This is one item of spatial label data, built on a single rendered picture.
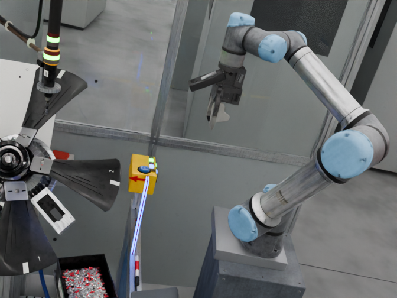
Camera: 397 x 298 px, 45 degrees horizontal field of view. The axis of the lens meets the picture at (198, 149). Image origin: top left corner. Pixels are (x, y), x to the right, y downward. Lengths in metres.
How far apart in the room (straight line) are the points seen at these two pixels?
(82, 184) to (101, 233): 1.10
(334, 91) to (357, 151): 0.25
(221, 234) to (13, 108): 0.90
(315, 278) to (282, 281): 1.79
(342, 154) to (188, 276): 1.81
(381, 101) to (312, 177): 3.71
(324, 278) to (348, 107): 2.23
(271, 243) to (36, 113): 0.90
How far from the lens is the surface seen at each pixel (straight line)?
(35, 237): 1.65
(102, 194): 1.60
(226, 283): 1.66
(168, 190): 2.52
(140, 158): 2.00
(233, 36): 1.44
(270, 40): 1.38
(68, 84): 1.67
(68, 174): 1.62
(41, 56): 1.52
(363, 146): 1.25
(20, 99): 1.94
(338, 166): 1.27
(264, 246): 1.68
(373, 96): 4.97
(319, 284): 3.45
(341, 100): 1.42
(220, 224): 1.77
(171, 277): 2.90
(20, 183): 1.66
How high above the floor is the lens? 2.04
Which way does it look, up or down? 26 degrees down
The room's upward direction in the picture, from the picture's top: 14 degrees clockwise
